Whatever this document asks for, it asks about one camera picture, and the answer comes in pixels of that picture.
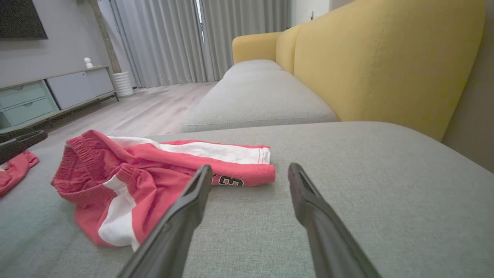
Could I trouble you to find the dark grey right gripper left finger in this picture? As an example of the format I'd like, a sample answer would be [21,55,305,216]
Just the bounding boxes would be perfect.
[118,165,213,278]

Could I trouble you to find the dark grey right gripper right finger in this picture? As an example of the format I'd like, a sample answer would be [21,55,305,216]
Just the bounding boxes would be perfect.
[288,163,382,278]

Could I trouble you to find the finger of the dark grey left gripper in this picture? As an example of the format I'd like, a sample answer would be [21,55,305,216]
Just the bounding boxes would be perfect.
[0,129,49,164]

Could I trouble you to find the red and white shorts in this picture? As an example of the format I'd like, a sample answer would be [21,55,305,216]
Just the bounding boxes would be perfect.
[0,150,40,197]

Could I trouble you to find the large grey sofa seat cushion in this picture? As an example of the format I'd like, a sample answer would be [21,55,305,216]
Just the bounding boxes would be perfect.
[0,121,494,278]

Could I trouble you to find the mint grey TV cabinet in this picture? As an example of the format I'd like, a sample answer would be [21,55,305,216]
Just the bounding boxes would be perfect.
[0,66,119,134]

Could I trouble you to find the white ribbed planter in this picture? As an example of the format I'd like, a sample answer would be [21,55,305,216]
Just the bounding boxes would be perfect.
[113,71,134,98]

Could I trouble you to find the black television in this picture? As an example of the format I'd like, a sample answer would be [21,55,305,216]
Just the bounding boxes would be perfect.
[0,0,49,40]

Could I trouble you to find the brown tree trunk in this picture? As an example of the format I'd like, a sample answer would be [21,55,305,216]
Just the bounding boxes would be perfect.
[88,0,122,74]

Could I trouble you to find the grey curtain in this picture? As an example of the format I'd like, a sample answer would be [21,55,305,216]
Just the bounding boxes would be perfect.
[201,0,291,81]
[110,0,207,88]

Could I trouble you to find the yellow sofa backrest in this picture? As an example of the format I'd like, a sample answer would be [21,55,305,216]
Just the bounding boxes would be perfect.
[232,0,486,142]

